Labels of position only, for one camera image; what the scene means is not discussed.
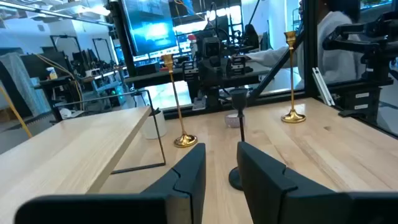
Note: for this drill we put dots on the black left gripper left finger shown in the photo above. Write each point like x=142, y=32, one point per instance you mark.
x=189, y=168

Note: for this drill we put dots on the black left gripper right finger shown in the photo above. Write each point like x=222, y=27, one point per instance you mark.
x=261, y=186

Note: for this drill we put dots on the gold candlestick holder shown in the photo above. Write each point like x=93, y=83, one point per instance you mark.
x=185, y=140
x=293, y=116

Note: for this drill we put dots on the black candlestick holder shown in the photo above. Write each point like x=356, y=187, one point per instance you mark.
x=238, y=98

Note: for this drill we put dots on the pink patterned candle bowl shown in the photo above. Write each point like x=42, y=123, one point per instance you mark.
x=231, y=121

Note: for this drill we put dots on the grey desk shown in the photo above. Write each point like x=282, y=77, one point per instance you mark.
x=174, y=77

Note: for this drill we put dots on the person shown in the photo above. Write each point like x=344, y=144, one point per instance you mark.
x=250, y=37
x=335, y=46

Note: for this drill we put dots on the white pot with succulent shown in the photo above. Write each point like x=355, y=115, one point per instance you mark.
x=150, y=127

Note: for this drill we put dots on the large computer monitor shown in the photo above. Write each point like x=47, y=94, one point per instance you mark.
x=149, y=28

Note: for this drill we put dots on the silver aluminium extrusion piece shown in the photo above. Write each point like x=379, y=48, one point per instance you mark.
x=323, y=88

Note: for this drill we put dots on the wooden shelf black metal legs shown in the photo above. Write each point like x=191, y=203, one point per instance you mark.
x=62, y=149

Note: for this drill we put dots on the black cart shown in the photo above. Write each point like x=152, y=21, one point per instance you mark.
x=51, y=90

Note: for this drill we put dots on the white bottle yellow label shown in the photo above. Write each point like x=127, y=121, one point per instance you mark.
x=52, y=74

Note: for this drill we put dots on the grey plastic cover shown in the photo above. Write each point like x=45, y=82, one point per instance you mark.
x=21, y=81

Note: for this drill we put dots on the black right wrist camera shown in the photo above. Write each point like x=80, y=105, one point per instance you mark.
x=211, y=46

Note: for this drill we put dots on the black aluminium table frame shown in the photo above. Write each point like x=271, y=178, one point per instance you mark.
x=311, y=62

